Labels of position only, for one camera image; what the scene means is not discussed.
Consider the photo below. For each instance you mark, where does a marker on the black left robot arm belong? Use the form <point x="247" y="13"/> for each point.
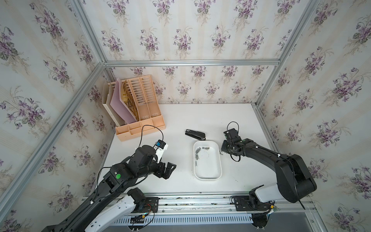
<point x="116" y="195"/>

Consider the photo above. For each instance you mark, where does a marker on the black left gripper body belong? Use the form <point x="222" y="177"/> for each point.
<point x="158" y="168"/>

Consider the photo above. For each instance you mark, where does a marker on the white plastic storage box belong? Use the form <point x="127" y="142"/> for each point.
<point x="207" y="163"/>

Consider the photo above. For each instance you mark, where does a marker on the beige file folder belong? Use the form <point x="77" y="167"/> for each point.
<point x="107" y="95"/>

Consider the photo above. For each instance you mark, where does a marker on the purple folder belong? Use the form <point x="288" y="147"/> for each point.
<point x="118" y="104"/>

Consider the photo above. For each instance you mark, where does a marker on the aluminium front rail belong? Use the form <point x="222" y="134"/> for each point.
<point x="212" y="209"/>

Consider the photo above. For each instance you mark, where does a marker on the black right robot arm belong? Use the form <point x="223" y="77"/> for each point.
<point x="293" y="178"/>

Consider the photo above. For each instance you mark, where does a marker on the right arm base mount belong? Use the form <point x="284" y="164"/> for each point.
<point x="251" y="203"/>

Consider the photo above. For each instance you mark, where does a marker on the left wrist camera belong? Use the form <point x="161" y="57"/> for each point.
<point x="160" y="147"/>

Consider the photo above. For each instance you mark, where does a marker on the peach plastic desk organizer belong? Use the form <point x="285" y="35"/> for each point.
<point x="140" y="96"/>

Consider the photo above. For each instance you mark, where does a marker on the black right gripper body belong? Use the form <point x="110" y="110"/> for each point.
<point x="226" y="147"/>

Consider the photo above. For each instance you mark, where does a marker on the black stapler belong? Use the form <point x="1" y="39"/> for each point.
<point x="196" y="134"/>

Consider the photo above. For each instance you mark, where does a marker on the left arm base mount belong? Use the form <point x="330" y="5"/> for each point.
<point x="148" y="205"/>

